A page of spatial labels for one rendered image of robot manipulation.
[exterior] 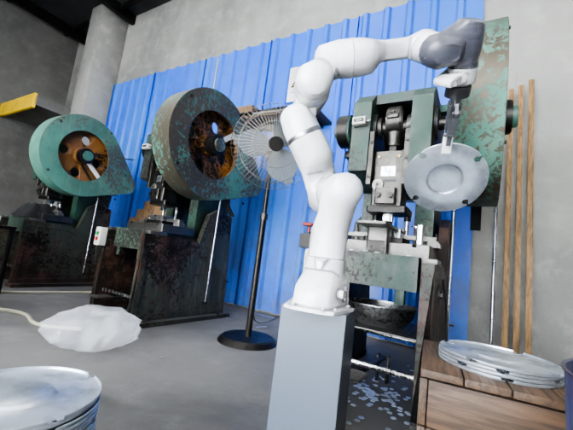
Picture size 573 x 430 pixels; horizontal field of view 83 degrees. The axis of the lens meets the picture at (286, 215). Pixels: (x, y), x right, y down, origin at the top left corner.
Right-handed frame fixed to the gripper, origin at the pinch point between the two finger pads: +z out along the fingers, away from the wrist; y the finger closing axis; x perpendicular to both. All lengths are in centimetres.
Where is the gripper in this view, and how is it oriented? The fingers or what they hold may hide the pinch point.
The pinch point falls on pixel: (447, 143)
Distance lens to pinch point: 131.3
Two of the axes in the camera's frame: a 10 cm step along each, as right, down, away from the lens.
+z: 1.0, 8.1, 5.8
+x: -9.6, -0.8, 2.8
